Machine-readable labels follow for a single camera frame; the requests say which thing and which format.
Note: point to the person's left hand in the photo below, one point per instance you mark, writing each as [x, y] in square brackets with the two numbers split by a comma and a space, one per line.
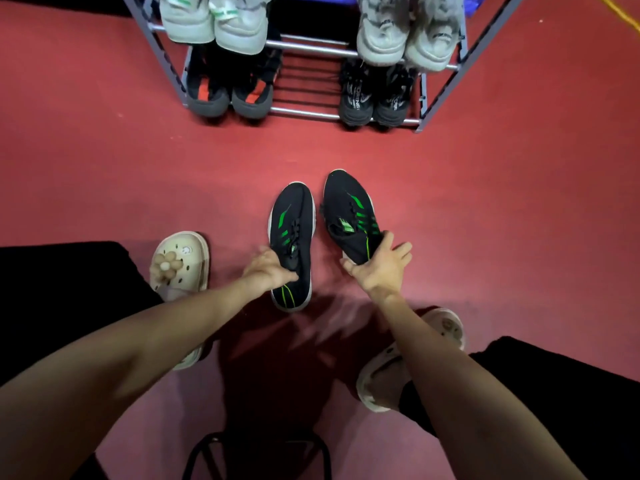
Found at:
[267, 274]

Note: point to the person's right hand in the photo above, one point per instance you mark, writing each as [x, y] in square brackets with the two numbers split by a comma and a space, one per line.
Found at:
[382, 272]

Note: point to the black white knit sneaker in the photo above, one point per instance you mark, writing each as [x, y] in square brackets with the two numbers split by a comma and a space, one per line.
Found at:
[395, 104]
[356, 102]

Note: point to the black red high-top shoe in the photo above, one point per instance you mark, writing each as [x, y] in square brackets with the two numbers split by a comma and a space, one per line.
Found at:
[255, 97]
[207, 97]

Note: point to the grey metal shoe rack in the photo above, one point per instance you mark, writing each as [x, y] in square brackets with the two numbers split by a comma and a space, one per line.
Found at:
[310, 47]

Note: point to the white ribbed sole sneaker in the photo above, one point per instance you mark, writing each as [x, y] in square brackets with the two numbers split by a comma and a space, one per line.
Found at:
[382, 37]
[435, 42]

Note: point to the white sneaker green stripe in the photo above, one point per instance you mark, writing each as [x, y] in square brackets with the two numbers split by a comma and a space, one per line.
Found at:
[242, 27]
[187, 22]

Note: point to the person's right forearm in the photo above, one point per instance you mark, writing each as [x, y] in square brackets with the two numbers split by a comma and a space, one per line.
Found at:
[465, 404]

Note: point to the person's left forearm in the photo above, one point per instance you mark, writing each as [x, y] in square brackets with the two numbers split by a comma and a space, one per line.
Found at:
[100, 374]

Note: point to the person's left leg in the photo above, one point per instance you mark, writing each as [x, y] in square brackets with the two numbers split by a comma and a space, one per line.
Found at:
[60, 294]

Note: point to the person's leg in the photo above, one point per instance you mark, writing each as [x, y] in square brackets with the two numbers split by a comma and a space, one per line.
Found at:
[60, 294]
[575, 394]

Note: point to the person's right leg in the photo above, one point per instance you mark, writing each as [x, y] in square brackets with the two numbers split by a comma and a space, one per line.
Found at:
[575, 394]

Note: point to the beige clog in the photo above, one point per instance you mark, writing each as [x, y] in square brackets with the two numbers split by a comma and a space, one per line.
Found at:
[385, 379]
[177, 267]

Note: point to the black stool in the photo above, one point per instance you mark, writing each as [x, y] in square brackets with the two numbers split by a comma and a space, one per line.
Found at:
[260, 437]

